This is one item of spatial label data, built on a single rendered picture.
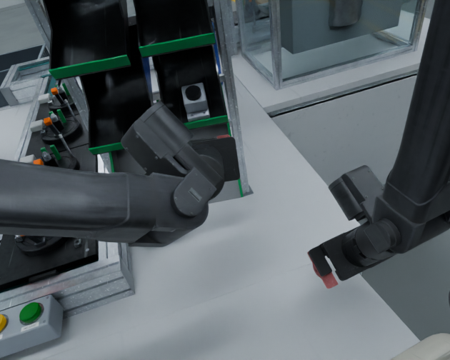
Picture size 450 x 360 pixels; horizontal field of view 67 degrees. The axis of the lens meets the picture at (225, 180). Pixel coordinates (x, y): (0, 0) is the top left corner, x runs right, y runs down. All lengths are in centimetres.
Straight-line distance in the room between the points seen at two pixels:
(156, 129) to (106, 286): 51
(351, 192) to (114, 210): 33
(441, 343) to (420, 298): 160
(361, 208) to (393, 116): 135
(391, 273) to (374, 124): 73
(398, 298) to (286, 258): 107
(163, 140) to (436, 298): 167
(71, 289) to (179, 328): 25
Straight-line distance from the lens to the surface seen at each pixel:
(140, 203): 33
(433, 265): 201
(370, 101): 168
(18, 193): 31
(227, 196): 81
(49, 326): 81
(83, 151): 120
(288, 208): 96
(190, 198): 35
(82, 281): 82
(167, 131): 39
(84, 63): 63
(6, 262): 96
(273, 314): 78
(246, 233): 90
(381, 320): 80
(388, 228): 44
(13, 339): 85
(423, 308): 186
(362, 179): 50
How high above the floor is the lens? 155
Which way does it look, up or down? 41 degrees down
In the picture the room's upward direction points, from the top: 11 degrees counter-clockwise
